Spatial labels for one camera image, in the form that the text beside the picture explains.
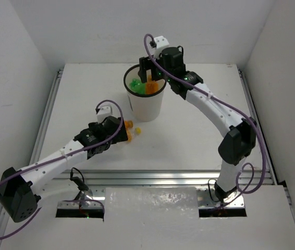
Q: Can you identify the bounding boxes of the green plastic bottle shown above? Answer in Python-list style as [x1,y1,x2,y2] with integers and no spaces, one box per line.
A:
[129,78,146,95]

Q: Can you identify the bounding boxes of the orange juice bottle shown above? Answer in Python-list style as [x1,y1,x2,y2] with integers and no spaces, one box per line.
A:
[124,120,133,130]
[145,75,159,95]

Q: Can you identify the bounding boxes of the clear bottle yellow cap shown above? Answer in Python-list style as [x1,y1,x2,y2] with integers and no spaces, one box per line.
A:
[126,127,142,142]

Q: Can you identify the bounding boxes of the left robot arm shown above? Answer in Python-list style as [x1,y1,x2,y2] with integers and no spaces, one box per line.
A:
[0,116,133,223]

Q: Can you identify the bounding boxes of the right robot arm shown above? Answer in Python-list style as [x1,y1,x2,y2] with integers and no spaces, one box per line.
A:
[138,47,256,202]

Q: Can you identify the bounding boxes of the white bin with black rim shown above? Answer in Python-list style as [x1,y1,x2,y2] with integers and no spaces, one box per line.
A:
[123,65,166,122]

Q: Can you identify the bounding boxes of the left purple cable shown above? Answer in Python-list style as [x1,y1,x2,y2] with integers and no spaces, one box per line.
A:
[0,99,125,240]

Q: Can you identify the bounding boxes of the purple cable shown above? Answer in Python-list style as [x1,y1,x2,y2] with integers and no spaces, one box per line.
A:
[143,33,265,206]
[0,99,125,240]

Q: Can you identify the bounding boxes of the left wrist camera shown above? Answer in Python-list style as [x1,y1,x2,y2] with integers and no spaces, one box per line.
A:
[96,105,113,123]

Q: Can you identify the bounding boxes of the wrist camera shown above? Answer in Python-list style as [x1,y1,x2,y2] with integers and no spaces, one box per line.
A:
[96,105,113,123]
[150,35,169,59]

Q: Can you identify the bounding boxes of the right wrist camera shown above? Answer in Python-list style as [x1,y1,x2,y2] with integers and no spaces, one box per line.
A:
[150,35,169,59]

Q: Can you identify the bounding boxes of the aluminium front rail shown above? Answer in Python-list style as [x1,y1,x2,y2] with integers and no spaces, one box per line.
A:
[51,169,276,187]

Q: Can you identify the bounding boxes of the left aluminium side rail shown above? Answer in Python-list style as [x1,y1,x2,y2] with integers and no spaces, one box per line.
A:
[29,68,64,164]

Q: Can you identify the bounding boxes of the aluminium side rail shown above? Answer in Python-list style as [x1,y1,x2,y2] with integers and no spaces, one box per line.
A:
[238,68,287,188]
[29,68,64,164]

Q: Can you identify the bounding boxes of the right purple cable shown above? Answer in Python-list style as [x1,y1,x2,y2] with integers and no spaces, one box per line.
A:
[143,33,265,206]

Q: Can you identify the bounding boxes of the right aluminium side rail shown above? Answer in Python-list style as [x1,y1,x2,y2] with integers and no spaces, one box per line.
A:
[238,68,287,188]

